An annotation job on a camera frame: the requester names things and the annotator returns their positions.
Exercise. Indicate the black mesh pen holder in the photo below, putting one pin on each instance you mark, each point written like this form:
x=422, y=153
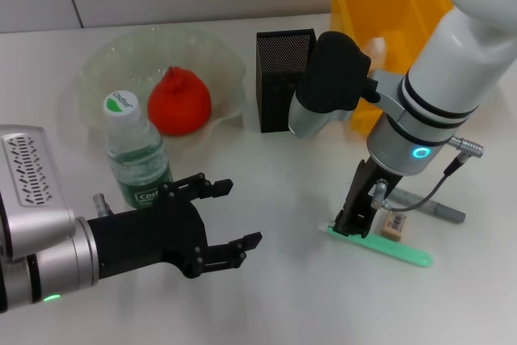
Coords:
x=278, y=106

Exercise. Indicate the grey marker pen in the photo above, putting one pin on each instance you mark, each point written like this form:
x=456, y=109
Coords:
x=444, y=209

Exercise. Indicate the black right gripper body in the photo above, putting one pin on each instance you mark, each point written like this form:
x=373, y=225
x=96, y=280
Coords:
x=371, y=187

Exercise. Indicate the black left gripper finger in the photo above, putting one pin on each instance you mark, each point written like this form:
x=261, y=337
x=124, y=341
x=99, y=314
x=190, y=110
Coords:
x=222, y=187
x=250, y=242

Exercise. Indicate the pale green glass fruit plate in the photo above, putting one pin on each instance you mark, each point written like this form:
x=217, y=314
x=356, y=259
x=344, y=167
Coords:
x=194, y=50

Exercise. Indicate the yellow plastic storage bin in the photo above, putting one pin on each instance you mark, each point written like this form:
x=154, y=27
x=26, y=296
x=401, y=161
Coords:
x=387, y=5

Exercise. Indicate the clear green-label water bottle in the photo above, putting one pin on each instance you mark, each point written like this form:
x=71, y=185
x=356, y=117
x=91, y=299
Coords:
x=137, y=151

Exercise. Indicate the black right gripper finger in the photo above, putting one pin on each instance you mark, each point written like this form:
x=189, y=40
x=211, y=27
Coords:
x=343, y=224
x=359, y=228

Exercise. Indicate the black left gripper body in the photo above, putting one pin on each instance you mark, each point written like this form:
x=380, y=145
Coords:
x=149, y=236

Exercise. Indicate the white paper ball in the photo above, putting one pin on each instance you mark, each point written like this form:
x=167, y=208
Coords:
x=377, y=48

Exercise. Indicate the beige eraser with barcode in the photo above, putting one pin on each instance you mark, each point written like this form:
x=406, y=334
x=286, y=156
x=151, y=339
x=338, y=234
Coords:
x=393, y=225

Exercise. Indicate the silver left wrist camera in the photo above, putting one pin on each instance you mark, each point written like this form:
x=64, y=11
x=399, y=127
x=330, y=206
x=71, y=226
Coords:
x=32, y=187

